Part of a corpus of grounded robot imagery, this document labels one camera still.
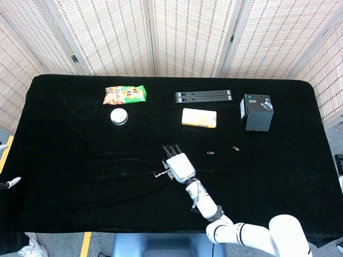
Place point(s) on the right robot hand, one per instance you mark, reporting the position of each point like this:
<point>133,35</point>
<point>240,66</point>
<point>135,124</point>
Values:
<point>180,167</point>

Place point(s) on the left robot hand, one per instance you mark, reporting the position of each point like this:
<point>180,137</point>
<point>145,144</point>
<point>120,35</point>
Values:
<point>12,182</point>

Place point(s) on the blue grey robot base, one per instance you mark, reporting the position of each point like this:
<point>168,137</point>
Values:
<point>160,245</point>

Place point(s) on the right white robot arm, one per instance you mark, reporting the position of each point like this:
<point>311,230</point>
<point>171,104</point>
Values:
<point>207,206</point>

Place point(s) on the yellow floor tape strip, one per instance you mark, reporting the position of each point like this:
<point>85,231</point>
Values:
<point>85,245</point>
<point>8,151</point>

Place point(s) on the yellow rectangular box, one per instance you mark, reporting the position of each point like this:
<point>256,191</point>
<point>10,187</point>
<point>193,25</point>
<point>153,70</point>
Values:
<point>198,117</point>

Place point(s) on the black trouser leg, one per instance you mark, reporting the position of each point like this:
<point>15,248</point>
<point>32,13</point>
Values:
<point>10,242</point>

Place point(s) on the white sneaker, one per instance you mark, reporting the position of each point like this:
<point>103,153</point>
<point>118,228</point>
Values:
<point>33,247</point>

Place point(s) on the black velvet tablecloth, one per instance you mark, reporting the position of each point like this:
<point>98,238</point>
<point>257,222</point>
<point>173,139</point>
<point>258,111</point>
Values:
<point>107,192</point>

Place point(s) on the black cardboard product box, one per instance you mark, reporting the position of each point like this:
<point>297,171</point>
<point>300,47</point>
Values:
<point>258,117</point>

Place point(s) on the green orange snack bag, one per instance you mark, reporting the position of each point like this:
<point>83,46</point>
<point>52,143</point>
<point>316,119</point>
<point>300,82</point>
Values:
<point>124,94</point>

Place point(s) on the woven bamboo screen panel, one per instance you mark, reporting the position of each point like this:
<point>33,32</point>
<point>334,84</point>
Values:
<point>278,40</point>
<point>107,37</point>
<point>16,88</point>
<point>327,88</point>
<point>34,34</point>
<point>187,37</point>

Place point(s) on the metal screen hinge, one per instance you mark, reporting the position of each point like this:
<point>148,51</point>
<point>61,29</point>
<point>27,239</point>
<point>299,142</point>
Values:
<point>232,37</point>
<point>74,59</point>

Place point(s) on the black device on floor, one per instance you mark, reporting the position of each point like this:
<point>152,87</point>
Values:
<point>339,163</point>

